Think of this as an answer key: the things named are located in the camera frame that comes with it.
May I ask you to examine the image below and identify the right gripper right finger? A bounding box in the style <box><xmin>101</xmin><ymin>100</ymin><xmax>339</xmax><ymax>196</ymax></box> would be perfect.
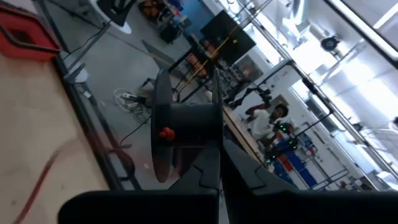
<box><xmin>221</xmin><ymin>139</ymin><xmax>301</xmax><ymax>192</ymax></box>

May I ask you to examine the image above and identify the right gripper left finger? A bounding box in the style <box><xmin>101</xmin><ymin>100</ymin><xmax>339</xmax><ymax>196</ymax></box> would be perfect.
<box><xmin>169</xmin><ymin>139</ymin><xmax>223</xmax><ymax>191</ymax></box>

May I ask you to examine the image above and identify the thin red cord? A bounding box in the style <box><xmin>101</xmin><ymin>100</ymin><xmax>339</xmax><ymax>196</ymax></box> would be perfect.
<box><xmin>12</xmin><ymin>126</ymin><xmax>176</xmax><ymax>224</ymax></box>

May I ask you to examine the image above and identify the black plastic cord spool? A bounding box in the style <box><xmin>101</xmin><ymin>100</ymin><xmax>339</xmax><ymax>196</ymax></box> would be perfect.
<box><xmin>150</xmin><ymin>68</ymin><xmax>224</xmax><ymax>184</ymax></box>

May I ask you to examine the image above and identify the person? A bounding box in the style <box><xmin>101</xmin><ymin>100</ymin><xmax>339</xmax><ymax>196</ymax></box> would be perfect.
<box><xmin>245</xmin><ymin>103</ymin><xmax>290</xmax><ymax>147</ymax></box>

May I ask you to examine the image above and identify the white power strip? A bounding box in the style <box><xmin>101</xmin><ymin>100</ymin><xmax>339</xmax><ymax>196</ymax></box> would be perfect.
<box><xmin>113</xmin><ymin>88</ymin><xmax>152</xmax><ymax>113</ymax></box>

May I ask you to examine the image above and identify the black monitor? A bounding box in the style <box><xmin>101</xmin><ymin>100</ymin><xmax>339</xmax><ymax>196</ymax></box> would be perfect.
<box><xmin>200</xmin><ymin>9</ymin><xmax>257</xmax><ymax>67</ymax></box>

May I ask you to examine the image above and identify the black overhead light bar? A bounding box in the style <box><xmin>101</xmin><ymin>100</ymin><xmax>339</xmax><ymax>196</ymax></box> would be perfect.
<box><xmin>323</xmin><ymin>0</ymin><xmax>398</xmax><ymax>69</ymax></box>

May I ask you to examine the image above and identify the red plastic bin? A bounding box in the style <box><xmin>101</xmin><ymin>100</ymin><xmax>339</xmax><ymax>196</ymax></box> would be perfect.
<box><xmin>0</xmin><ymin>2</ymin><xmax>62</xmax><ymax>62</ymax></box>

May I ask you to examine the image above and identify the black gantry frame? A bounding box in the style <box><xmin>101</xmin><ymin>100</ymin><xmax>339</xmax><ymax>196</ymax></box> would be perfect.
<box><xmin>248</xmin><ymin>60</ymin><xmax>351</xmax><ymax>190</ymax></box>

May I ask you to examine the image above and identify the yellow hanging cable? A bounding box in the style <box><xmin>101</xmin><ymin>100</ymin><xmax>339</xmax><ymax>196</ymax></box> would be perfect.
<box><xmin>183</xmin><ymin>27</ymin><xmax>242</xmax><ymax>91</ymax></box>

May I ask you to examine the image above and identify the black aluminium table frame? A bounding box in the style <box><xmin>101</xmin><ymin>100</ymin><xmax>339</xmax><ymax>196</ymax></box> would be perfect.
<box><xmin>30</xmin><ymin>0</ymin><xmax>175</xmax><ymax>191</ymax></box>

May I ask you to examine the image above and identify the black ceiling camera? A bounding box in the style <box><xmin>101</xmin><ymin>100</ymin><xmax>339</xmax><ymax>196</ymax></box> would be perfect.
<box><xmin>320</xmin><ymin>35</ymin><xmax>342</xmax><ymax>53</ymax></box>

